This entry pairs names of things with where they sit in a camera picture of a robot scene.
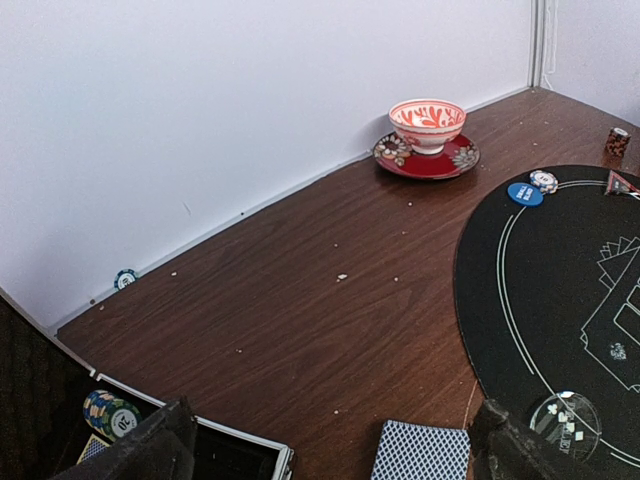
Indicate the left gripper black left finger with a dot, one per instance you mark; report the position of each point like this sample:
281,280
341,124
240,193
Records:
161,447

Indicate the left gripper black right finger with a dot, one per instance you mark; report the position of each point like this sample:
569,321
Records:
503,447

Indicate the grey dealer button disc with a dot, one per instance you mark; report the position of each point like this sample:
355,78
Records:
570,422

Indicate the blue small blind button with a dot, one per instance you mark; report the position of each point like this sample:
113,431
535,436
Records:
525,194

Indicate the blue cream chips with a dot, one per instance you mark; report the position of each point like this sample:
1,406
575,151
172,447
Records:
545,181

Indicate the red black triangle marker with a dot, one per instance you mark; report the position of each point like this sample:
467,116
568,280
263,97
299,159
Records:
618,185

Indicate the mixed chip stack in case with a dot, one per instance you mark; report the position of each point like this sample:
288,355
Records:
110,415

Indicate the playing card in case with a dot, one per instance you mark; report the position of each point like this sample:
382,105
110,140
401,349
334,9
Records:
94,446

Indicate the grey playing card deck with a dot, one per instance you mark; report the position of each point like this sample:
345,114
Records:
412,451

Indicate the aluminium poker case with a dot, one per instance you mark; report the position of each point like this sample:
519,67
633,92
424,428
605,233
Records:
43,430

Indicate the black round poker mat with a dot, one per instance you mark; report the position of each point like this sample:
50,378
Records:
547,300

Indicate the dark red saucer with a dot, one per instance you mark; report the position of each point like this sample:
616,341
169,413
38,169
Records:
458,156

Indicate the orange black poker chip stack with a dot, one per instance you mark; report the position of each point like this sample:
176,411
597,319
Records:
617,142

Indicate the red white patterned bowl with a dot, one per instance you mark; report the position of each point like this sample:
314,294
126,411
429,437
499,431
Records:
426,125

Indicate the single teal chip by wall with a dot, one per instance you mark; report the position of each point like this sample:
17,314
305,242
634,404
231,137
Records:
124,278

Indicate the right aluminium frame post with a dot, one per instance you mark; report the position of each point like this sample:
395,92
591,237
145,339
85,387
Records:
537,40

